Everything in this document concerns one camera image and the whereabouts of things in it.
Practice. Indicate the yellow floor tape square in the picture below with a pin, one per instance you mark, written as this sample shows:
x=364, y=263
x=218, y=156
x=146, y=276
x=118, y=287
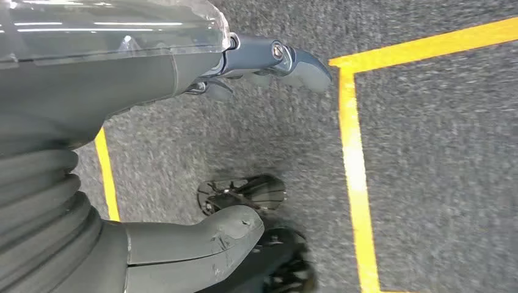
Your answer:
x=356, y=161

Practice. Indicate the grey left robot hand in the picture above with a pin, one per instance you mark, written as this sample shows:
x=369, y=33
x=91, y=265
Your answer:
x=101, y=77

